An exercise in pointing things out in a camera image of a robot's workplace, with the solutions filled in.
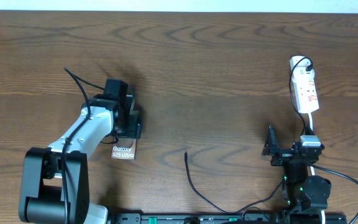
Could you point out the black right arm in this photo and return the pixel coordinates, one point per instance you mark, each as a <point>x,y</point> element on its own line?
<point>307,195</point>

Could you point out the white USB charger adapter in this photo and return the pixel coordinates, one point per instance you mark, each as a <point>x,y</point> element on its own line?
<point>301,68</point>

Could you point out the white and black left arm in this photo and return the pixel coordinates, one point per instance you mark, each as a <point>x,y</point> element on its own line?
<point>55,183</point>

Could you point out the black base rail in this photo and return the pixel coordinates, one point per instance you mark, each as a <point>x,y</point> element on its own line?
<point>136,218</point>

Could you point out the white power strip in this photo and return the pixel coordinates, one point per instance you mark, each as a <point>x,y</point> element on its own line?
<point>306,96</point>

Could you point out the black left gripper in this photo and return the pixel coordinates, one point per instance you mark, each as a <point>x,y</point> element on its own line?
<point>134,130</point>

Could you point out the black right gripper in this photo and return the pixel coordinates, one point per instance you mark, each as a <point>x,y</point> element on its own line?
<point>271,149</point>

